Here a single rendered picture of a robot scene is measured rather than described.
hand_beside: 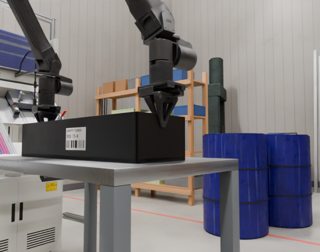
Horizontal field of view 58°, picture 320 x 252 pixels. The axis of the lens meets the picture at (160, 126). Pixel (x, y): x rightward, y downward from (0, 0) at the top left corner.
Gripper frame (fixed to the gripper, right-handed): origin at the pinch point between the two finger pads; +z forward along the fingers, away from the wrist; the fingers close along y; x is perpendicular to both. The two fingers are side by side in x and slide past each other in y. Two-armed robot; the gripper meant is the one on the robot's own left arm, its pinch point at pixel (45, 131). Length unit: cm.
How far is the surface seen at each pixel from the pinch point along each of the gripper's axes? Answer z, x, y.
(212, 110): -63, -462, 218
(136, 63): -183, -418, 398
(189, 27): -304, -565, 353
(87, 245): 47, -21, 3
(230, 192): 17, -22, -63
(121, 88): -91, -282, 293
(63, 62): -142, -221, 384
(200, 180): 57, -297, 134
